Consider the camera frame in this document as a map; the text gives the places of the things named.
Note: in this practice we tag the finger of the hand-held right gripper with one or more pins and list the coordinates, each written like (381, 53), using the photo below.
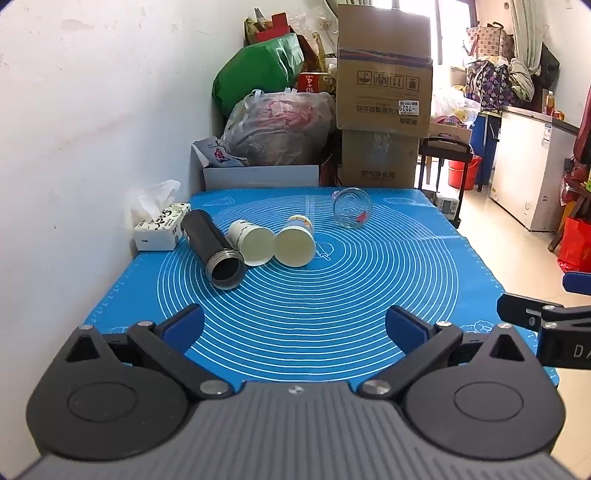
(526, 311)
(579, 282)

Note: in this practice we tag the orange drink bottle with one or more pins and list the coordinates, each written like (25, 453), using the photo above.
(549, 102)

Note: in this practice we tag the grey storage box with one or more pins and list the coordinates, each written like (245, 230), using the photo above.
(258, 177)

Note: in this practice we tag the printed white paper cup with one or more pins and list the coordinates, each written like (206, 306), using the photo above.
(295, 245)

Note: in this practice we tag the pink and white box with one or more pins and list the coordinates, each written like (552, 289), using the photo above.
(450, 131)

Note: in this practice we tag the black thermos cup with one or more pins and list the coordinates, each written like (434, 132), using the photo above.
(203, 235)

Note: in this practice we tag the red shopping bag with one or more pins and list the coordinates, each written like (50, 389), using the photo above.
(577, 244)

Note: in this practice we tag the red gift box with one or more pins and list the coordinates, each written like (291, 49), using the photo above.
(272, 30)

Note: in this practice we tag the white patterned tissue box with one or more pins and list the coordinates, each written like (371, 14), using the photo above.
(156, 230)

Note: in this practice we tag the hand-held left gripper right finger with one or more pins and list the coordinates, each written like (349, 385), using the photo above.
(402, 328)

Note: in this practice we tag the purple patterned bag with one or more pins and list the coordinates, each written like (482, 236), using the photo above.
(489, 85)

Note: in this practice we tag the black trolley cart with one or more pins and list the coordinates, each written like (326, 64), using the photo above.
(445, 148)

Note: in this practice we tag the white printed plastic bag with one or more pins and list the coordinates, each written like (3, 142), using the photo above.
(217, 152)

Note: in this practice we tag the blue silicone baking mat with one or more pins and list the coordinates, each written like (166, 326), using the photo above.
(323, 295)

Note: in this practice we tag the large taped cardboard box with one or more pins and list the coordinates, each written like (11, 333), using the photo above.
(383, 69)

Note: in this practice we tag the clear glass cup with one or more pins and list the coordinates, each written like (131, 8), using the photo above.
(351, 208)

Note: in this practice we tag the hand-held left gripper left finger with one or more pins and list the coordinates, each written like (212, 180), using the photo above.
(185, 325)

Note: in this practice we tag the pale curtain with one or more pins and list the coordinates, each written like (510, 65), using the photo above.
(526, 41)

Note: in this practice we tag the plain white paper cup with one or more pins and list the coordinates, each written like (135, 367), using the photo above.
(253, 243)

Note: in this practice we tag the red bucket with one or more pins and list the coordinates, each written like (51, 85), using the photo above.
(464, 173)

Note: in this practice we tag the white tissue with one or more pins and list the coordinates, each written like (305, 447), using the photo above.
(147, 201)

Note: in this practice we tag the plain brown cardboard box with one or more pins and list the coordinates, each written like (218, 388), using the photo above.
(378, 159)

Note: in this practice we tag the white chest freezer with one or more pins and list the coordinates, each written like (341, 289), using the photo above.
(526, 166)

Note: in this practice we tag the red carton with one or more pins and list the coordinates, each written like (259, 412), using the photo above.
(314, 83)

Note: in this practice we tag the green bag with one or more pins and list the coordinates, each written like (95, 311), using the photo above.
(254, 69)

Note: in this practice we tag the clear bag with red contents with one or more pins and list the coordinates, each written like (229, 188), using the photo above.
(277, 124)

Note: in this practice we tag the checkered handbag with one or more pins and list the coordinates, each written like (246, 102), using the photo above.
(489, 42)

